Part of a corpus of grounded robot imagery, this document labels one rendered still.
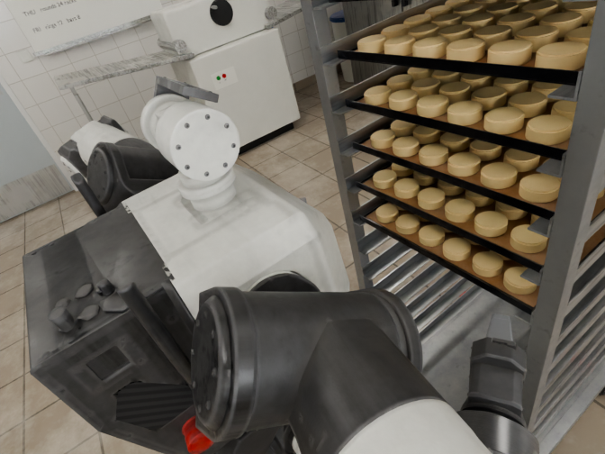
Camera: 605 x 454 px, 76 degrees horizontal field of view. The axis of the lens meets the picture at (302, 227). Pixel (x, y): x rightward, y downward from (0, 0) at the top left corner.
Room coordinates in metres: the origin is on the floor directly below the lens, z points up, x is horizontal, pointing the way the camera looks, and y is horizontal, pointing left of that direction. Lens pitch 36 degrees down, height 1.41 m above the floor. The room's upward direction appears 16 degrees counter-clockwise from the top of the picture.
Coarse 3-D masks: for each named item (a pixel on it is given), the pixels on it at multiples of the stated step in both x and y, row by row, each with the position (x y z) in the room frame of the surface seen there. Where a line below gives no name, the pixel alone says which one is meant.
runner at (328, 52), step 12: (432, 0) 0.84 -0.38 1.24; (444, 0) 0.85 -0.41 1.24; (408, 12) 0.81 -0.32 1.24; (420, 12) 0.82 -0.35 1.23; (384, 24) 0.78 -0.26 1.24; (348, 36) 0.74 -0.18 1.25; (360, 36) 0.75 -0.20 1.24; (324, 48) 0.72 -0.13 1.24; (336, 48) 0.73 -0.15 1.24; (348, 48) 0.74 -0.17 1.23; (324, 60) 0.71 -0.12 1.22; (336, 60) 0.71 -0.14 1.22
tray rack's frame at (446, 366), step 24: (480, 312) 0.88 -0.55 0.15; (504, 312) 0.85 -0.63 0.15; (432, 336) 0.84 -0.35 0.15; (456, 336) 0.81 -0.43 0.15; (480, 336) 0.78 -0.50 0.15; (432, 360) 0.74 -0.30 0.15; (456, 360) 0.72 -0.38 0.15; (432, 384) 0.66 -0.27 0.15; (456, 384) 0.64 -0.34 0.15; (600, 384) 0.52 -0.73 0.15; (456, 408) 0.57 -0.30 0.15; (576, 408) 0.47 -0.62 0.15; (552, 432) 0.43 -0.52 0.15
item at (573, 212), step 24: (600, 0) 0.33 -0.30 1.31; (600, 24) 0.33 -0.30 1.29; (600, 48) 0.33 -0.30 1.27; (600, 72) 0.32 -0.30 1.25; (600, 96) 0.32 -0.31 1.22; (576, 120) 0.33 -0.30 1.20; (600, 120) 0.31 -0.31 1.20; (576, 144) 0.33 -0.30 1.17; (600, 144) 0.31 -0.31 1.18; (576, 168) 0.32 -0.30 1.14; (600, 168) 0.32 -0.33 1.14; (576, 192) 0.32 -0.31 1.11; (576, 216) 0.31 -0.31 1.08; (552, 240) 0.33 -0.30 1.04; (576, 240) 0.31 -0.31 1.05; (552, 264) 0.33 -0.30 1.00; (576, 264) 0.32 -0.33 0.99; (552, 288) 0.32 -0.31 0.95; (552, 312) 0.31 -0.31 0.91; (552, 336) 0.31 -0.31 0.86; (528, 360) 0.33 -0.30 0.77; (528, 384) 0.32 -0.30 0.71; (528, 408) 0.31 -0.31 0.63
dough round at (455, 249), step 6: (450, 240) 0.54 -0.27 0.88; (456, 240) 0.54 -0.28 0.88; (462, 240) 0.53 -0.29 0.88; (444, 246) 0.53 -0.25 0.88; (450, 246) 0.52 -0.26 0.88; (456, 246) 0.52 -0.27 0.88; (462, 246) 0.52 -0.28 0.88; (468, 246) 0.51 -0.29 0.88; (444, 252) 0.52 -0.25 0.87; (450, 252) 0.51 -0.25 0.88; (456, 252) 0.50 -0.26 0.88; (462, 252) 0.50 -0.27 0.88; (468, 252) 0.50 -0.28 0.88; (450, 258) 0.51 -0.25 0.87; (456, 258) 0.50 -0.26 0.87; (462, 258) 0.50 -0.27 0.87
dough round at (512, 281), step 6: (510, 270) 0.43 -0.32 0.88; (516, 270) 0.42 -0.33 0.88; (522, 270) 0.42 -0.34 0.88; (504, 276) 0.42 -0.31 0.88; (510, 276) 0.42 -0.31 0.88; (516, 276) 0.41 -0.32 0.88; (504, 282) 0.42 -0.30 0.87; (510, 282) 0.40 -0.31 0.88; (516, 282) 0.40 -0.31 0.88; (522, 282) 0.40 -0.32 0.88; (528, 282) 0.39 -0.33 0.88; (510, 288) 0.40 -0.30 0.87; (516, 288) 0.39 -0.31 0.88; (522, 288) 0.39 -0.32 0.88; (528, 288) 0.39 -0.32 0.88; (534, 288) 0.39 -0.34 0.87; (522, 294) 0.39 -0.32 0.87
